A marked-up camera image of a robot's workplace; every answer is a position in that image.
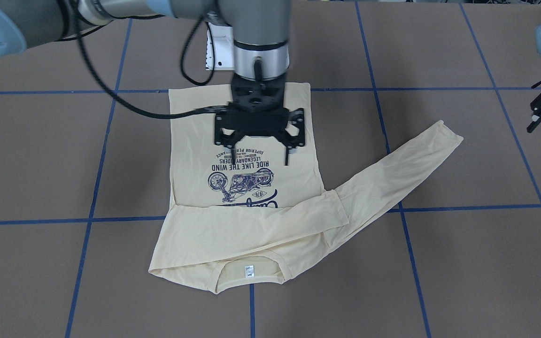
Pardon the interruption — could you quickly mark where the cream long sleeve t-shirt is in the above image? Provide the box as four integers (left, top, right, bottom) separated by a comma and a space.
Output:
148, 83, 463, 294

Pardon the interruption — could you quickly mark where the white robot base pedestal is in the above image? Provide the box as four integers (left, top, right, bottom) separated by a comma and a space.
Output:
205, 23, 235, 71

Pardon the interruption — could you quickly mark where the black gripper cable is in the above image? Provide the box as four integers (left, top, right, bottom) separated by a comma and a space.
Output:
62, 0, 219, 120

